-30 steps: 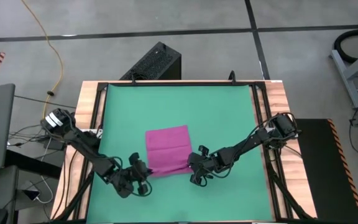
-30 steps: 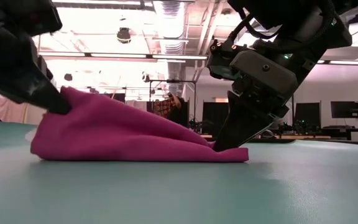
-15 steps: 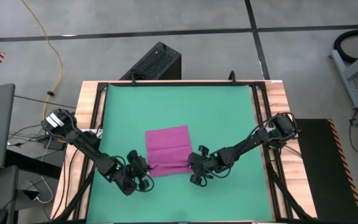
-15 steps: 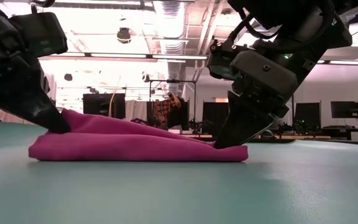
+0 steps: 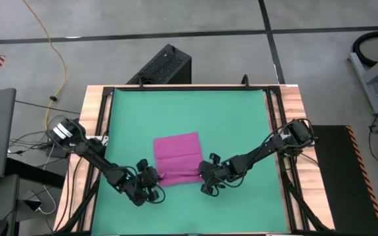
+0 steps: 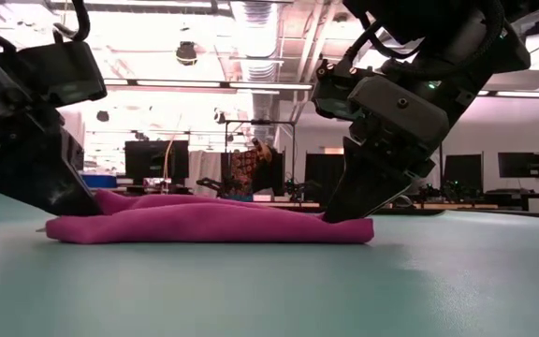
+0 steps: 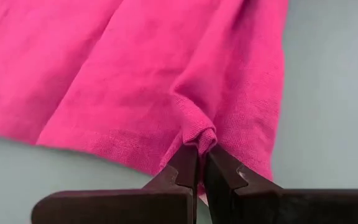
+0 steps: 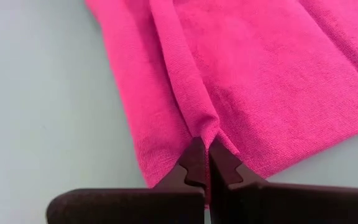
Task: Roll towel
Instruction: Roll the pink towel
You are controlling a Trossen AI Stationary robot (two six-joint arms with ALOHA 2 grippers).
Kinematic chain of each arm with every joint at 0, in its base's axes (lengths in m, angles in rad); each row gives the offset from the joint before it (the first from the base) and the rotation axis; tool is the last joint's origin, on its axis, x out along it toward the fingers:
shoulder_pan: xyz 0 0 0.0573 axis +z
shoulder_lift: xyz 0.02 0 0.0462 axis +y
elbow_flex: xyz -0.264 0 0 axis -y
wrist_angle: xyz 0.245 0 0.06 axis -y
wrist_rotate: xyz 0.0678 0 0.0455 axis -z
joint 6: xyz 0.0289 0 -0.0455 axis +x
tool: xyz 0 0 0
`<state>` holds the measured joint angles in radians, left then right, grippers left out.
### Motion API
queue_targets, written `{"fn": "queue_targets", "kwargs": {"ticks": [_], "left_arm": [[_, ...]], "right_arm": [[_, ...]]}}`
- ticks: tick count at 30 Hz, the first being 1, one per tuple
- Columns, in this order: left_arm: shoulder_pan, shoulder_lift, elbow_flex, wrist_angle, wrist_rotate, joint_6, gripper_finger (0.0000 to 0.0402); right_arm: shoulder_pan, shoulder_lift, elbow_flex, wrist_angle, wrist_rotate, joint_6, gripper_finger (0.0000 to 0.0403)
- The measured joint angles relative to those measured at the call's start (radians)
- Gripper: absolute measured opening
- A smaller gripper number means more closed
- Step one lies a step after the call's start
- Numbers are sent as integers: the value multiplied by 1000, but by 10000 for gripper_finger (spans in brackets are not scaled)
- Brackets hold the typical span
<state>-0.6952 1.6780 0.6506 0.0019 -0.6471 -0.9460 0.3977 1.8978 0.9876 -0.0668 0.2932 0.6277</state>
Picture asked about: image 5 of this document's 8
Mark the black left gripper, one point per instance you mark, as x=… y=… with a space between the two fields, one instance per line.
x=146 y=180

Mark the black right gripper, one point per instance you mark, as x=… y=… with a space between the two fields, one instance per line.
x=218 y=172

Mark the pink cloth towel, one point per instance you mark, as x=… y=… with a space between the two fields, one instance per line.
x=177 y=154

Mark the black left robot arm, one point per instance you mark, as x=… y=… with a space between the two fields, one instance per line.
x=90 y=152

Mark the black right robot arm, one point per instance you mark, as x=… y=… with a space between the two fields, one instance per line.
x=261 y=150

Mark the green table mat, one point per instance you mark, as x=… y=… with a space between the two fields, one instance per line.
x=189 y=108

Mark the black computer tower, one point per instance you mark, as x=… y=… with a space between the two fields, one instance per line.
x=162 y=67

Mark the white phone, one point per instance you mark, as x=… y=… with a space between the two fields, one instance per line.
x=34 y=204

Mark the grey metal stand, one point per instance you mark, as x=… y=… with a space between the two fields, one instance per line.
x=372 y=72

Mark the black aluminium table frame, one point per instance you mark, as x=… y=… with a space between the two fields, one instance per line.
x=208 y=87

